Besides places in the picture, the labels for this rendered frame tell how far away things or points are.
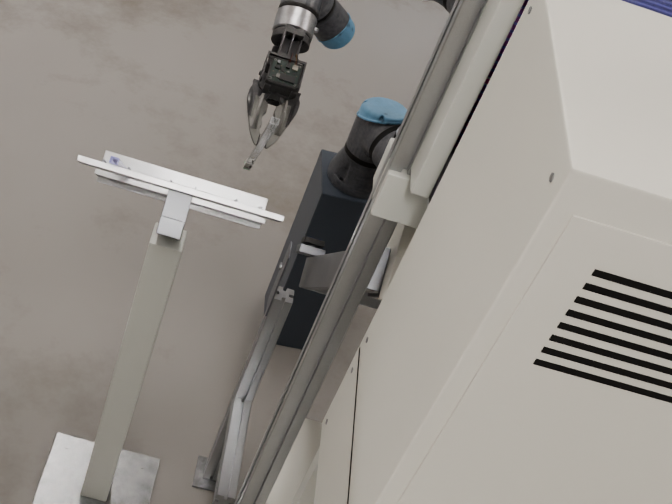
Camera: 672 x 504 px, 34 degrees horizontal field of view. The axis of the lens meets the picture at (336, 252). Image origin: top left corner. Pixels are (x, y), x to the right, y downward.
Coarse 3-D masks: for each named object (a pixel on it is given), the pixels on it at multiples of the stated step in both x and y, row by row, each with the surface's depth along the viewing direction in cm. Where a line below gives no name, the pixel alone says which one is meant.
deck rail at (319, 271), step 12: (336, 252) 182; (384, 252) 148; (312, 264) 207; (324, 264) 192; (336, 264) 178; (384, 264) 148; (312, 276) 202; (324, 276) 188; (372, 276) 148; (312, 288) 204; (324, 288) 188; (372, 288) 148
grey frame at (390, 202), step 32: (480, 0) 119; (448, 32) 121; (448, 64) 123; (416, 96) 129; (416, 128) 129; (384, 160) 138; (384, 192) 135; (384, 224) 139; (416, 224) 138; (352, 256) 143; (352, 288) 148; (320, 320) 152; (256, 352) 229; (320, 352) 157; (256, 384) 236; (288, 384) 165; (320, 384) 160; (224, 416) 249; (288, 416) 165; (288, 448) 170; (256, 480) 176
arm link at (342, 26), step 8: (336, 0) 203; (336, 8) 202; (328, 16) 202; (336, 16) 203; (344, 16) 205; (320, 24) 202; (328, 24) 203; (336, 24) 204; (344, 24) 206; (352, 24) 209; (320, 32) 205; (328, 32) 205; (336, 32) 206; (344, 32) 207; (352, 32) 209; (320, 40) 208; (328, 40) 207; (336, 40) 207; (344, 40) 208; (336, 48) 210
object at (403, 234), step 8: (400, 224) 147; (400, 232) 146; (408, 232) 145; (392, 240) 149; (400, 240) 145; (408, 240) 145; (392, 248) 148; (400, 248) 144; (392, 256) 147; (400, 256) 144; (392, 264) 145; (392, 272) 144; (384, 280) 147; (384, 288) 146
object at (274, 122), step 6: (270, 120) 172; (276, 120) 172; (270, 126) 174; (276, 126) 173; (264, 132) 180; (270, 132) 179; (264, 138) 185; (258, 144) 192; (264, 144) 190; (252, 150) 202; (258, 150) 197; (252, 156) 205; (246, 162) 213; (252, 162) 211; (246, 168) 220
